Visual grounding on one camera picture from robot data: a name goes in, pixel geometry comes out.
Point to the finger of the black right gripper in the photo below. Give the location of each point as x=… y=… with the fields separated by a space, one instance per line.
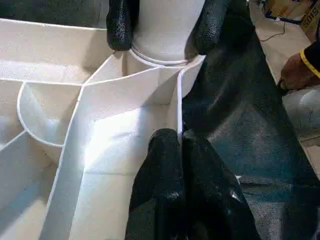
x=121 y=25
x=210 y=25

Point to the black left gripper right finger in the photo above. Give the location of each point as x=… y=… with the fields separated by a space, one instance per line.
x=215 y=200

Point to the white plastic table top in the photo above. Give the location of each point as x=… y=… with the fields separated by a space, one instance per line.
x=50 y=125

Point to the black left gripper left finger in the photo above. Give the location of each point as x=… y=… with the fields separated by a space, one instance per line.
x=160 y=195

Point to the bare person hand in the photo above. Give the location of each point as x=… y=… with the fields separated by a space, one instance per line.
x=296 y=75

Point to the brown cardboard box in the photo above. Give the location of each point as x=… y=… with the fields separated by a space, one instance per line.
x=295 y=10

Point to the black work mat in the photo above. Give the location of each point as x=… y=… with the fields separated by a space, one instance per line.
x=250 y=125

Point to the black sleeve with yellow band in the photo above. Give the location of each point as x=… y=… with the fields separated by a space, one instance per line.
x=312 y=57

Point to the white plastic table leg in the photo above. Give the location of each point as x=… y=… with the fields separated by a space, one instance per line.
x=167 y=25

